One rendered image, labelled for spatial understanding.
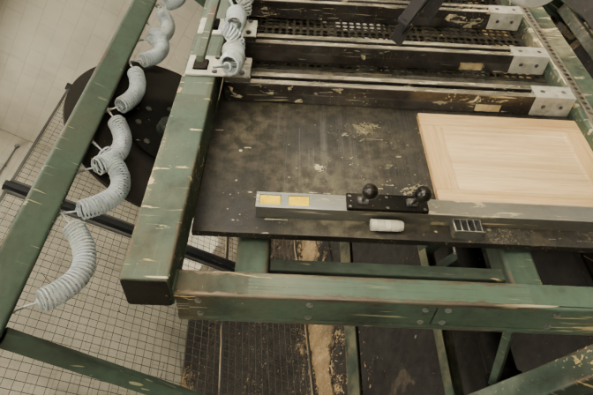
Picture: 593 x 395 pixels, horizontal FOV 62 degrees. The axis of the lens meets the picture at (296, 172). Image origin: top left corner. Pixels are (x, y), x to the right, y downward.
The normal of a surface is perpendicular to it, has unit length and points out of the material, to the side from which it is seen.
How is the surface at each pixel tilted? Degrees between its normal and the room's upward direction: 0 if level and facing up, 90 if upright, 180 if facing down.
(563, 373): 0
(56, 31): 90
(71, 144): 90
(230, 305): 90
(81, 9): 90
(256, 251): 59
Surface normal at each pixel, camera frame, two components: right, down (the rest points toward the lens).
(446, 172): 0.05, -0.70
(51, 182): 0.55, -0.58
